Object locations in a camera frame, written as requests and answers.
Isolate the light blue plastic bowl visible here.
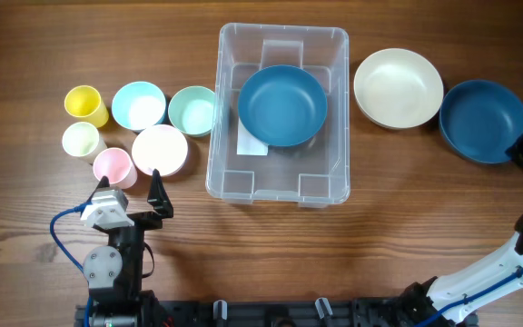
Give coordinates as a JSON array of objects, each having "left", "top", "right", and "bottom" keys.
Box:
[{"left": 112, "top": 81, "right": 167, "bottom": 132}]

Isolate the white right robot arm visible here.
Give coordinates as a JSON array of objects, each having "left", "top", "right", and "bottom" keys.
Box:
[{"left": 393, "top": 214, "right": 523, "bottom": 326}]

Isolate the mint green plastic bowl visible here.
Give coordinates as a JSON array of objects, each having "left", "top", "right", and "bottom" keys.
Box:
[{"left": 168, "top": 85, "right": 215, "bottom": 137}]

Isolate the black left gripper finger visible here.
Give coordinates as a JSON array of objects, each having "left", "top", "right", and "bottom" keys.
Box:
[
  {"left": 89, "top": 176, "right": 110, "bottom": 202},
  {"left": 147, "top": 169, "right": 173, "bottom": 217}
]

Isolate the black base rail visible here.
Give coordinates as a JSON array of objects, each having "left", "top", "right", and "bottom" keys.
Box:
[{"left": 74, "top": 297, "right": 477, "bottom": 327}]

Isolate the light pink plastic bowl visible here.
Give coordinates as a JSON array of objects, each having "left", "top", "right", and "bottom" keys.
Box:
[{"left": 132, "top": 124, "right": 189, "bottom": 177}]

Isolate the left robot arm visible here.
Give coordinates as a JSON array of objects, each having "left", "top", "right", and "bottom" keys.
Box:
[{"left": 81, "top": 169, "right": 174, "bottom": 327}]

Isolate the cream plastic bowl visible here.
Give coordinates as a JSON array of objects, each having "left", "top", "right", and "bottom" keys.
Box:
[{"left": 353, "top": 48, "right": 444, "bottom": 130}]

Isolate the cream plastic cup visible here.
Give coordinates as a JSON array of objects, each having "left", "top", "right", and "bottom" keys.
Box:
[{"left": 62, "top": 122, "right": 107, "bottom": 164}]

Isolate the yellow plastic cup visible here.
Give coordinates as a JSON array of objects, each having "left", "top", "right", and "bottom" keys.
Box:
[{"left": 64, "top": 85, "right": 109, "bottom": 127}]

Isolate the white label in bin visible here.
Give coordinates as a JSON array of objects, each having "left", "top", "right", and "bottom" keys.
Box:
[{"left": 236, "top": 121, "right": 268, "bottom": 156}]

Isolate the clear plastic storage bin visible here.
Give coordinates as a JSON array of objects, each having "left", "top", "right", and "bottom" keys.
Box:
[{"left": 205, "top": 23, "right": 350, "bottom": 207}]

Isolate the dark blue bowl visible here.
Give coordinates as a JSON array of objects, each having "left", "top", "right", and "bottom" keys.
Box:
[
  {"left": 439, "top": 79, "right": 523, "bottom": 164},
  {"left": 238, "top": 64, "right": 328, "bottom": 147}
]

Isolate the pink plastic cup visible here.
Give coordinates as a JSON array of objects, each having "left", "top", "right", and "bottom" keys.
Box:
[{"left": 93, "top": 147, "right": 138, "bottom": 189}]

